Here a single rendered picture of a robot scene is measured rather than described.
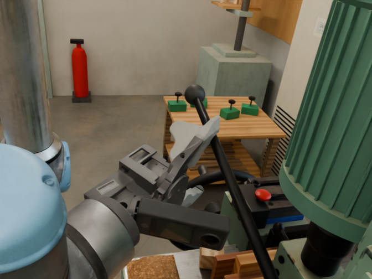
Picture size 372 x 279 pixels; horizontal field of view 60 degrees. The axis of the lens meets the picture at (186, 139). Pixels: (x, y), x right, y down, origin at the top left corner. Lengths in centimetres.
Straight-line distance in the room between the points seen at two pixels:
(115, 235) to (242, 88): 245
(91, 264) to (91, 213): 5
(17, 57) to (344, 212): 64
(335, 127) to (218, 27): 330
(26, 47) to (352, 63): 60
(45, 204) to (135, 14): 318
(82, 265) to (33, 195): 14
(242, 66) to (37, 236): 251
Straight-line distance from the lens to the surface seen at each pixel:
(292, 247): 54
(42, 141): 88
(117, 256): 37
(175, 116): 198
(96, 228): 36
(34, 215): 22
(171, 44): 349
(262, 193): 63
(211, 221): 40
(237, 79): 269
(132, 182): 43
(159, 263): 60
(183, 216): 39
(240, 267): 58
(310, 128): 36
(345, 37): 33
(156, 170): 44
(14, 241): 21
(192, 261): 65
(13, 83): 77
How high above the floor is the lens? 140
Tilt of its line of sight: 30 degrees down
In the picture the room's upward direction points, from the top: 7 degrees clockwise
